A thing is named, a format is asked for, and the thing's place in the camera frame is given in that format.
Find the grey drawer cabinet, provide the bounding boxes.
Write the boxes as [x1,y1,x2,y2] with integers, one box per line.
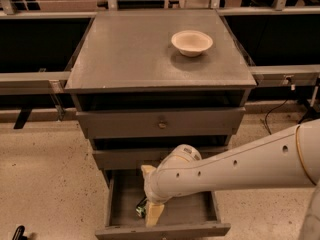
[64,9,258,185]

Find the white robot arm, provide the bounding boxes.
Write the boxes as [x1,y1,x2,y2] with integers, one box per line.
[141,119,320,227]

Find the grey middle drawer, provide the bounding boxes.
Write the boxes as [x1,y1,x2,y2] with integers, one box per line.
[93,147,173,170]

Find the black power adapter with cable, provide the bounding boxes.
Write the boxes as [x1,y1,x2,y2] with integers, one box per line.
[260,98,291,135]

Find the white paper bowl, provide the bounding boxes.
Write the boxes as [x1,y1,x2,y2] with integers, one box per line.
[171,30,213,57]

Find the grey top drawer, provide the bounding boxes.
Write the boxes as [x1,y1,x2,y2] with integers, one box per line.
[77,107,245,139]

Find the grey drawer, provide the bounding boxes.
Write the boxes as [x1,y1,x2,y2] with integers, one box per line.
[93,147,173,170]
[95,170,231,240]
[77,107,245,139]

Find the grey metal rail frame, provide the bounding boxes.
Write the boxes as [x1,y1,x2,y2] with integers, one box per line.
[1,10,319,95]

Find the black object on floor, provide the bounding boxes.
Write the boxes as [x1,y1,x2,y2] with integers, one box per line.
[12,225,28,240]

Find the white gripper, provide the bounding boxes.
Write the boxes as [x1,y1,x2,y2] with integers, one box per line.
[141,165,172,227]

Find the green soda can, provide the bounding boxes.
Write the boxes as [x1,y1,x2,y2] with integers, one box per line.
[135,197,147,218]

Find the grey bottom drawer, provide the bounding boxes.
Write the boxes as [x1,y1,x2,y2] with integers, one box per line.
[95,170,231,240]

